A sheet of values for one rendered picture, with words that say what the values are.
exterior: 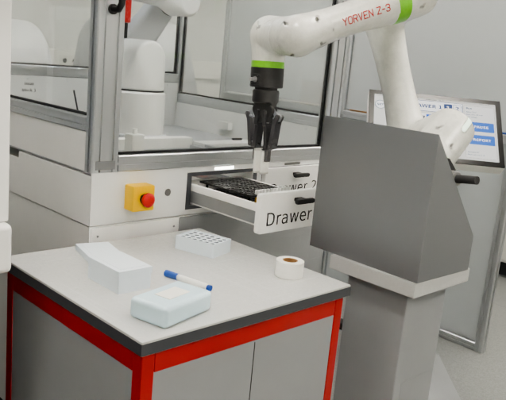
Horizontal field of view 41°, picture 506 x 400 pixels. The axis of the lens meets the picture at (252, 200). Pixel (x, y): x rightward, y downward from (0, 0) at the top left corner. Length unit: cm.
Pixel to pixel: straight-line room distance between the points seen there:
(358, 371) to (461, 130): 73
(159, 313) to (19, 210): 99
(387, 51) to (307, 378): 100
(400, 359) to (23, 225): 119
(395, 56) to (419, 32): 143
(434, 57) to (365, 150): 170
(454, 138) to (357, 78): 185
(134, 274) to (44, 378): 34
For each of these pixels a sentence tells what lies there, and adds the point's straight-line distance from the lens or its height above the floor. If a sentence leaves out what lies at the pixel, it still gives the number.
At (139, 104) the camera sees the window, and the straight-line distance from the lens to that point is 189.
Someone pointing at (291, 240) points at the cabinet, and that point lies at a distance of 241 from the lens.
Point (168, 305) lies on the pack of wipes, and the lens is 131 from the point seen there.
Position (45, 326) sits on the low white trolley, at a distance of 161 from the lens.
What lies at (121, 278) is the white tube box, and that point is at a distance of 147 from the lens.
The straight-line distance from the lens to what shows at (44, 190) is 205.
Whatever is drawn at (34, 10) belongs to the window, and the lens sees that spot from 212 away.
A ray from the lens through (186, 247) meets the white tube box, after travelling 181.
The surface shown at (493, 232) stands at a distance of 333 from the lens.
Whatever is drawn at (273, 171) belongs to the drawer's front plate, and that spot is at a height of 92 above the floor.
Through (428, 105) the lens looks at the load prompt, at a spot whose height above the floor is 116.
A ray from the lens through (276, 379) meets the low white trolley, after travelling 160.
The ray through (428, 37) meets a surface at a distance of 350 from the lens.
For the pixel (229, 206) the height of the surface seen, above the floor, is 86.
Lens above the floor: 129
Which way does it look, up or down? 12 degrees down
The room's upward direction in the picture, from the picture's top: 5 degrees clockwise
